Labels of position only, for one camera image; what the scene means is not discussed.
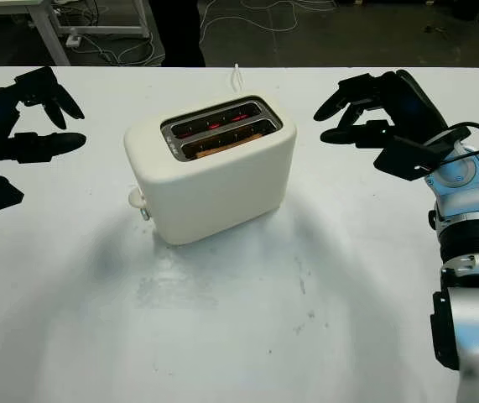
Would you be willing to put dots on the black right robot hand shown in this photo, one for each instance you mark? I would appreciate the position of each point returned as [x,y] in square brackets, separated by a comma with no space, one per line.
[415,105]

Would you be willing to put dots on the browned toast slice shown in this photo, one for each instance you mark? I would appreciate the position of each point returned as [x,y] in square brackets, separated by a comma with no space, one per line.
[228,146]

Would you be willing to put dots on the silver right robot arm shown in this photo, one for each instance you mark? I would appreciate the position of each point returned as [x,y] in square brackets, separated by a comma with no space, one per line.
[461,199]

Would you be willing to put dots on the cream toaster lever knob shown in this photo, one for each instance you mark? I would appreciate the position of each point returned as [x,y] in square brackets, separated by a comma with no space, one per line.
[135,198]

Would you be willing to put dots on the person in dark clothes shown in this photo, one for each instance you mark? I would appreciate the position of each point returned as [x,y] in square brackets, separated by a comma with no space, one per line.
[180,33]

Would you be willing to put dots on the cream two-slot toaster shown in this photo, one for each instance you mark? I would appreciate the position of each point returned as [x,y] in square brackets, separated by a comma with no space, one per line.
[214,193]

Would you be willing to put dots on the small dark floor debris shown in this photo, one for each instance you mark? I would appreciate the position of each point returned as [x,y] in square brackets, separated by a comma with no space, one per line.
[434,29]

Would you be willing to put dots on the black object on floor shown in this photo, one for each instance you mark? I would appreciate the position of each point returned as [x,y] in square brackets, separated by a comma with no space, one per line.
[465,8]

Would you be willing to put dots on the white power strip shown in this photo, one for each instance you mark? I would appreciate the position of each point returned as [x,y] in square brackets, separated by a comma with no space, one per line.
[74,40]

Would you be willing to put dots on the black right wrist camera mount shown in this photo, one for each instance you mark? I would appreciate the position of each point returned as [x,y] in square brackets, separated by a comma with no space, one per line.
[404,157]

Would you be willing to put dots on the white metal table frame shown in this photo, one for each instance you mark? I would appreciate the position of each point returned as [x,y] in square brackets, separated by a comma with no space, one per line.
[48,33]

